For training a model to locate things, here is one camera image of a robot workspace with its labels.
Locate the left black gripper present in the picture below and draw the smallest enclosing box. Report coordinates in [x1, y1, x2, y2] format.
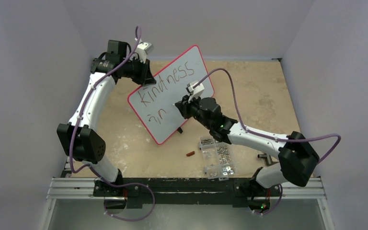
[121, 56, 155, 85]

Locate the pink framed whiteboard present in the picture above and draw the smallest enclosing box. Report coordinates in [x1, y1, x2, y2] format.
[127, 45, 208, 145]

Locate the red marker cap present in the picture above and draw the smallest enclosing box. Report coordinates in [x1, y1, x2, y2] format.
[186, 151, 195, 157]

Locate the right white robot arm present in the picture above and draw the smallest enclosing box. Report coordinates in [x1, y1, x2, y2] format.
[174, 95, 319, 195]

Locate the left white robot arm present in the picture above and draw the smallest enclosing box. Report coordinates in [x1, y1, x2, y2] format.
[57, 39, 156, 196]

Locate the clear plastic screw box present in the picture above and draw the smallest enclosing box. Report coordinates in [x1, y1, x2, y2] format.
[198, 136, 261, 182]

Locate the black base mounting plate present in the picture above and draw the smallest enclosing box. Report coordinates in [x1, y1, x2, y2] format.
[93, 178, 280, 210]

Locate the black metal clamp tool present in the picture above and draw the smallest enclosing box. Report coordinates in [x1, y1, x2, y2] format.
[257, 153, 278, 167]

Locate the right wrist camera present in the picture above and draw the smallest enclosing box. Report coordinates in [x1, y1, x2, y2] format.
[186, 80, 205, 103]

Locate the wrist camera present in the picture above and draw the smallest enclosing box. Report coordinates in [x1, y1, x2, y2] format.
[135, 42, 154, 63]
[186, 80, 205, 103]

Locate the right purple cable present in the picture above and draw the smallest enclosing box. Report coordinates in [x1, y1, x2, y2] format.
[193, 68, 342, 217]

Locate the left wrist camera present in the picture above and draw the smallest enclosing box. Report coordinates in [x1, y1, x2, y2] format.
[135, 42, 154, 63]

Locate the aluminium frame rail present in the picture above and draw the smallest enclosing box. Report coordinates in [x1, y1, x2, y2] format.
[39, 58, 335, 230]

